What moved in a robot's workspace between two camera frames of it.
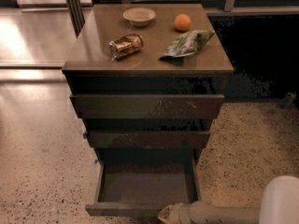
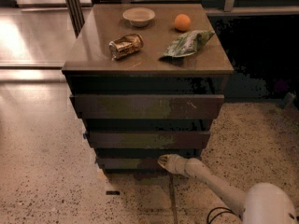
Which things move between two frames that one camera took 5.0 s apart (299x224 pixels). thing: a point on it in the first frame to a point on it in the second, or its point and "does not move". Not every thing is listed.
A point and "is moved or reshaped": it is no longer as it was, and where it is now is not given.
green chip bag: x=187 y=44 does not move
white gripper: x=178 y=214 to x=177 y=164
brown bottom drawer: x=141 y=182 is moved or reshaped
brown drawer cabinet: x=148 y=80 does not move
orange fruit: x=182 y=21 does not move
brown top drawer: x=148 y=105 does not move
